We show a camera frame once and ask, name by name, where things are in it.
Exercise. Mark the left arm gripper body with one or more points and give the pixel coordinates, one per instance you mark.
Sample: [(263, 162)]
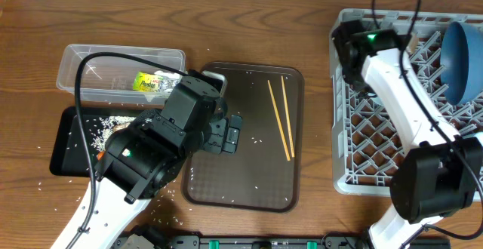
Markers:
[(221, 133)]

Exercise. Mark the wooden chopstick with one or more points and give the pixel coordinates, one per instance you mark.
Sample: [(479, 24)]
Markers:
[(278, 120), (287, 115)]

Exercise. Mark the foil snack wrapper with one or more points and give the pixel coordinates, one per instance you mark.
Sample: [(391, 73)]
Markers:
[(151, 82)]

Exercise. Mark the orange carrot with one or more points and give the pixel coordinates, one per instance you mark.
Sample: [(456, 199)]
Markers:
[(100, 155)]

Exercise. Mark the dark blue plate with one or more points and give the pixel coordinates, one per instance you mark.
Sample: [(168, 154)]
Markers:
[(461, 57)]

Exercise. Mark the brown mushroom piece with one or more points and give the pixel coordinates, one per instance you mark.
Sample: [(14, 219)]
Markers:
[(120, 127)]

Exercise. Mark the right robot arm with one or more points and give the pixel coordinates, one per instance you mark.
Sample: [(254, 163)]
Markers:
[(440, 172)]

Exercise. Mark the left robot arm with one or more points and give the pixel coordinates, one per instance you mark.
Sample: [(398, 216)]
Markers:
[(120, 190)]

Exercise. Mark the grey dishwasher rack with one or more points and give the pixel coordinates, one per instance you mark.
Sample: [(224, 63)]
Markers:
[(366, 150)]

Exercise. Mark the brown serving tray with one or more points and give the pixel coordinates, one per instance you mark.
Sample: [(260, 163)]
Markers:
[(257, 176)]

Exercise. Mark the spilled white rice pile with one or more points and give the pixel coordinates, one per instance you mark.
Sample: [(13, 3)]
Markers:
[(103, 127)]

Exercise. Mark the clear plastic bin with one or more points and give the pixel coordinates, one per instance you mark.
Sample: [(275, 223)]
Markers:
[(111, 79)]

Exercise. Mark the black plastic tray bin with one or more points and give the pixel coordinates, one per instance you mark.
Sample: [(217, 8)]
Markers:
[(68, 156)]

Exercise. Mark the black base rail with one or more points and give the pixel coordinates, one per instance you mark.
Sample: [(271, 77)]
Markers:
[(147, 236)]

